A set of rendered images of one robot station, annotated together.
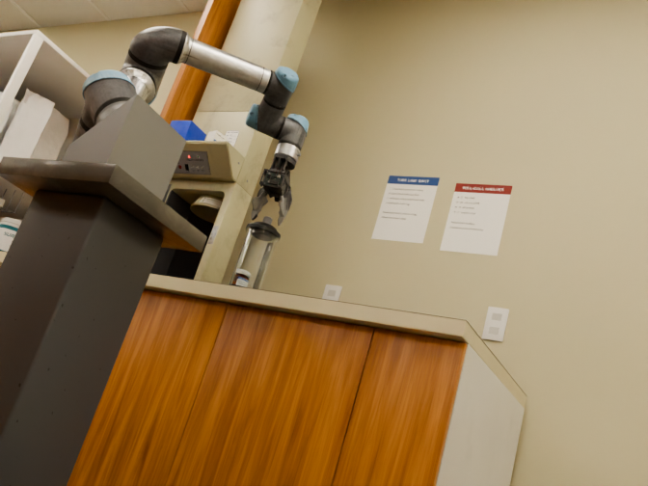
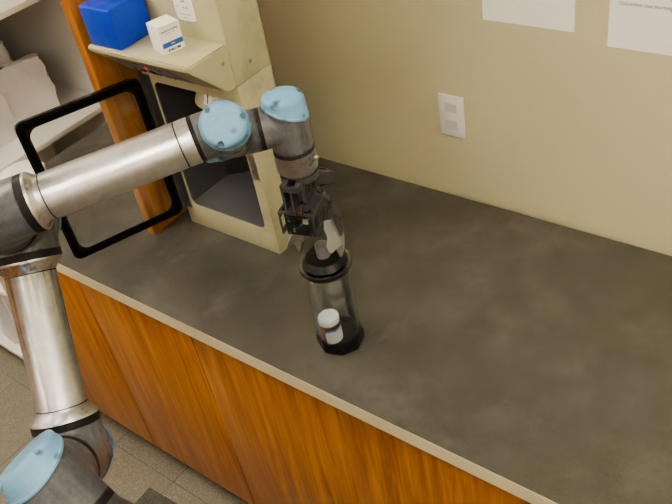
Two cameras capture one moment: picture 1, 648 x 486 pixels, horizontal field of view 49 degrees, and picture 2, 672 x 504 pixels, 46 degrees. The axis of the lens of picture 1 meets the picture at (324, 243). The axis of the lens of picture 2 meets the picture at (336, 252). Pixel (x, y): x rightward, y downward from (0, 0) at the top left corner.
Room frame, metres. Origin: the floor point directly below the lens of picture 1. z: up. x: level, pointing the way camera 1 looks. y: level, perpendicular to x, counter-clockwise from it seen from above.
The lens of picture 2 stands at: (0.82, -0.09, 2.18)
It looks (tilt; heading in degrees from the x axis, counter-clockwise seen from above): 39 degrees down; 12
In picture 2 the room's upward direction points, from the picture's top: 11 degrees counter-clockwise
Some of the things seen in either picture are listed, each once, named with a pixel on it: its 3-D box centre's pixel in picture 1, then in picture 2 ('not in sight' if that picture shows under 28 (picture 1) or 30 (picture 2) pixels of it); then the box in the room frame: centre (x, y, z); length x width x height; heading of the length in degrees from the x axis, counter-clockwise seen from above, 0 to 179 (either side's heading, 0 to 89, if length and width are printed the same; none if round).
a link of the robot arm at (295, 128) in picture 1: (293, 133); (286, 122); (2.01, 0.20, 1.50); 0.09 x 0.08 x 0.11; 105
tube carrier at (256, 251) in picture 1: (253, 262); (332, 299); (2.03, 0.19, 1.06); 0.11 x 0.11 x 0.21
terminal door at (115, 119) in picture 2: not in sight; (105, 171); (2.39, 0.76, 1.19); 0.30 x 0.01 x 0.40; 126
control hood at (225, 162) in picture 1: (197, 160); (160, 66); (2.37, 0.53, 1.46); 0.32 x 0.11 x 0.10; 58
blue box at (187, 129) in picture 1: (185, 137); (116, 18); (2.42, 0.61, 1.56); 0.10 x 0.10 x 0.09; 58
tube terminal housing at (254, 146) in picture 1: (212, 216); (231, 83); (2.52, 0.43, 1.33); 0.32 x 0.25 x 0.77; 58
